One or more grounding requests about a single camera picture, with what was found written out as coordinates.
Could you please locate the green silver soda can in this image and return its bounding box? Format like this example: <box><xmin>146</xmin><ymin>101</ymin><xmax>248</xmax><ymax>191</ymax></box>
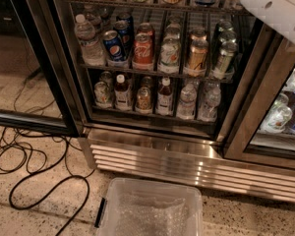
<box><xmin>213</xmin><ymin>41</ymin><xmax>237</xmax><ymax>73</ymax></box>

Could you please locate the orange gold soda can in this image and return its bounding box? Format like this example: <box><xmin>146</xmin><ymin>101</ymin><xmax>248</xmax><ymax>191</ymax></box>
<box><xmin>188</xmin><ymin>39</ymin><xmax>208</xmax><ymax>71</ymax></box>

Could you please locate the white green soda can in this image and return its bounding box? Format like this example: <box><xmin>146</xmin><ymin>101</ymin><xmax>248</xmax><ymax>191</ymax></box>
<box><xmin>159</xmin><ymin>38</ymin><xmax>180</xmax><ymax>67</ymax></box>

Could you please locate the red coca cola can behind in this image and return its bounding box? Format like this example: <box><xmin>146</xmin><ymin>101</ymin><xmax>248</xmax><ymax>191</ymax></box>
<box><xmin>137</xmin><ymin>23</ymin><xmax>155</xmax><ymax>39</ymax></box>

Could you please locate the red coca cola can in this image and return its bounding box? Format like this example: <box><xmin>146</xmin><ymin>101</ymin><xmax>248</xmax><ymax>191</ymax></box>
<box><xmin>137</xmin><ymin>23</ymin><xmax>155</xmax><ymax>39</ymax></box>
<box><xmin>134</xmin><ymin>32</ymin><xmax>153</xmax><ymax>65</ymax></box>

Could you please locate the stainless steel beverage fridge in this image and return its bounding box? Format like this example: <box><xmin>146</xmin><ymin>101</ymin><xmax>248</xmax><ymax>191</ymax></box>
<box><xmin>51</xmin><ymin>0</ymin><xmax>295</xmax><ymax>203</ymax></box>

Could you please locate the blue pepsi can behind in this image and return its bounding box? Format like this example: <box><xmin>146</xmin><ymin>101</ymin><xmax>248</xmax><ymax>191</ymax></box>
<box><xmin>113</xmin><ymin>20</ymin><xmax>132</xmax><ymax>54</ymax></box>

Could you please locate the blue pepsi can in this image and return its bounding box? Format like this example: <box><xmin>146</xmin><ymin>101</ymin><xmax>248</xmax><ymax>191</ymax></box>
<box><xmin>113</xmin><ymin>20</ymin><xmax>132</xmax><ymax>54</ymax></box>
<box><xmin>103</xmin><ymin>29</ymin><xmax>126</xmax><ymax>62</ymax></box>

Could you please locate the blue pepsi can front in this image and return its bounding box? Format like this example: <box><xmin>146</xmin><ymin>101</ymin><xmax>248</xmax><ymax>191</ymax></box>
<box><xmin>103</xmin><ymin>29</ymin><xmax>126</xmax><ymax>62</ymax></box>

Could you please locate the white green can right compartment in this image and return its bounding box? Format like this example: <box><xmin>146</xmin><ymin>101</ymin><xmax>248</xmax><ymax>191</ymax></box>
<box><xmin>261</xmin><ymin>104</ymin><xmax>292</xmax><ymax>134</ymax></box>

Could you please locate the closed right glass fridge door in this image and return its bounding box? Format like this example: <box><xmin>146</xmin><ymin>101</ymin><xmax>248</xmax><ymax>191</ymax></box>
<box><xmin>223</xmin><ymin>36</ymin><xmax>295</xmax><ymax>171</ymax></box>

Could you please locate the gold can bottom shelf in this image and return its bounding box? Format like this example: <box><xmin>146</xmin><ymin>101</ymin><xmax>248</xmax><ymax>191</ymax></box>
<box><xmin>136</xmin><ymin>87</ymin><xmax>152</xmax><ymax>113</ymax></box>

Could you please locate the clear water bottle middle shelf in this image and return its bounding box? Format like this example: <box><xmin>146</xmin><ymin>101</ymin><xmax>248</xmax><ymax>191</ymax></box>
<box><xmin>75</xmin><ymin>14</ymin><xmax>105</xmax><ymax>66</ymax></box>

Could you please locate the green can bottom shelf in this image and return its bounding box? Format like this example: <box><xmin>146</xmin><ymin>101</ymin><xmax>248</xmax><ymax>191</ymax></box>
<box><xmin>94</xmin><ymin>82</ymin><xmax>112</xmax><ymax>108</ymax></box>

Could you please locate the open glass fridge door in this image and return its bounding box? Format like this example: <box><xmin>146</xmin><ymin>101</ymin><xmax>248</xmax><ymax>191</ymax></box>
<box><xmin>0</xmin><ymin>0</ymin><xmax>83</xmax><ymax>137</ymax></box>

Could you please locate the water bottle bottom right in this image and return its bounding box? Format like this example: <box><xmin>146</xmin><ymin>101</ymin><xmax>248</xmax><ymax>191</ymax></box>
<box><xmin>198</xmin><ymin>88</ymin><xmax>221</xmax><ymax>122</ymax></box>

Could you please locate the water bottle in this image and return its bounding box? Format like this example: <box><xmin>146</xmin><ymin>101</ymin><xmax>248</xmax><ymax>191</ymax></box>
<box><xmin>176</xmin><ymin>83</ymin><xmax>197</xmax><ymax>120</ymax></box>
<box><xmin>198</xmin><ymin>88</ymin><xmax>221</xmax><ymax>122</ymax></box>

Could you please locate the water bottle bottom left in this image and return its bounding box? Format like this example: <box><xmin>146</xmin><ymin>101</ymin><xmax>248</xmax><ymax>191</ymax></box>
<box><xmin>176</xmin><ymin>83</ymin><xmax>197</xmax><ymax>120</ymax></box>

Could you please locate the brown tea bottle right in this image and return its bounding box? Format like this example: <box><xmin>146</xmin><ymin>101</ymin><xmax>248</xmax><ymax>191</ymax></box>
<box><xmin>156</xmin><ymin>78</ymin><xmax>173</xmax><ymax>116</ymax></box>

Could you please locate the brown tea bottle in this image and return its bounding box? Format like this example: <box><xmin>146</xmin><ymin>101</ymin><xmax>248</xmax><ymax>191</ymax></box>
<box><xmin>156</xmin><ymin>78</ymin><xmax>173</xmax><ymax>116</ymax></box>
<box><xmin>114</xmin><ymin>74</ymin><xmax>132</xmax><ymax>111</ymax></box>

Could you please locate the brown tea bottle left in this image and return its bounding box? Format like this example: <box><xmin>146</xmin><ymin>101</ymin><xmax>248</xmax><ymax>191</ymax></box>
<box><xmin>114</xmin><ymin>74</ymin><xmax>132</xmax><ymax>111</ymax></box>

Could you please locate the clear plastic storage bin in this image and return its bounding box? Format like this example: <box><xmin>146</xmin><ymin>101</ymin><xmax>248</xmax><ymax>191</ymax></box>
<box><xmin>94</xmin><ymin>178</ymin><xmax>204</xmax><ymax>236</ymax></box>

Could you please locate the bubble wrap sheet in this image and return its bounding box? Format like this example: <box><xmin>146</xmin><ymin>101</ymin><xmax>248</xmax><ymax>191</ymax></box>
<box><xmin>115</xmin><ymin>195</ymin><xmax>188</xmax><ymax>236</ymax></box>

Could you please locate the black cable on floor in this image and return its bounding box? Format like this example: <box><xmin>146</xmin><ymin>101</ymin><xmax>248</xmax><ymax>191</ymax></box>
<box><xmin>0</xmin><ymin>67</ymin><xmax>95</xmax><ymax>236</ymax></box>

